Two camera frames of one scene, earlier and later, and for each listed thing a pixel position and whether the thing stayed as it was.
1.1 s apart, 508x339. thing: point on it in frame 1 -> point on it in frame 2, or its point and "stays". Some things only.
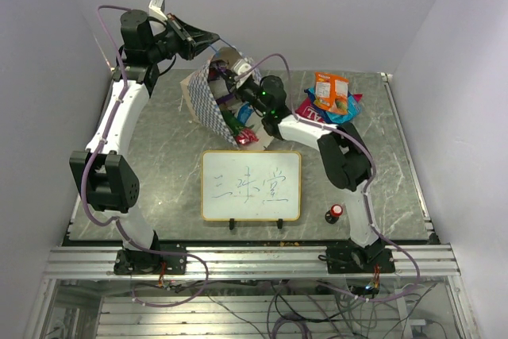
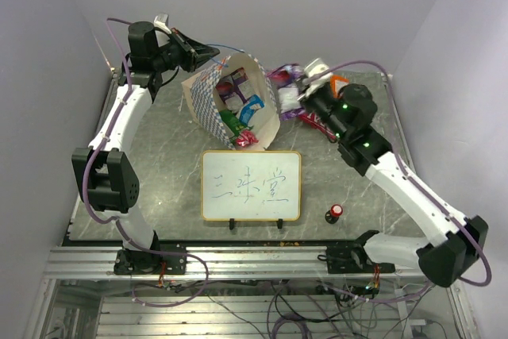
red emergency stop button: x=332 y=215 stays
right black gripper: x=235 y=88 -> x=308 y=100
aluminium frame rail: x=99 y=262 stays
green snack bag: x=234 y=124 stays
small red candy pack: x=246 y=137 stays
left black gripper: x=193 y=40 -> x=195 y=53
